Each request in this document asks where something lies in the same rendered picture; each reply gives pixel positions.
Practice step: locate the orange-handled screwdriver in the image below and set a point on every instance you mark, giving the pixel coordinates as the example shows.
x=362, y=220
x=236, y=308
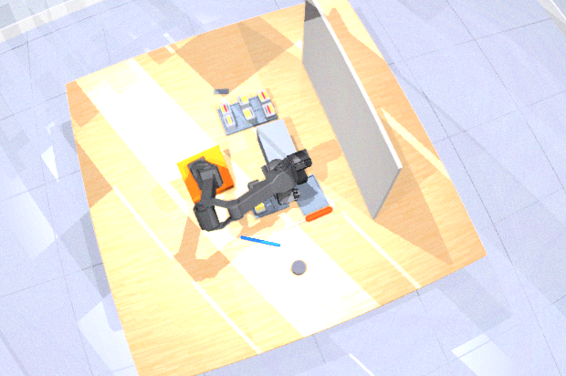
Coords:
x=314, y=216

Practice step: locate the grey flat panel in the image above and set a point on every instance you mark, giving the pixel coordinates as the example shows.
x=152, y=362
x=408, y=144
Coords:
x=364, y=143

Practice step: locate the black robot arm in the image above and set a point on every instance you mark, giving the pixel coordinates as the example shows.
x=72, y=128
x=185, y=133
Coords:
x=281, y=178

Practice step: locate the grey round disc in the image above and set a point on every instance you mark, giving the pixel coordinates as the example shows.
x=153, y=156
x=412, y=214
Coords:
x=298, y=267

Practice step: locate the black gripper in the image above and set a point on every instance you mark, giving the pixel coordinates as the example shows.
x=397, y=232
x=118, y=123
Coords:
x=303, y=178

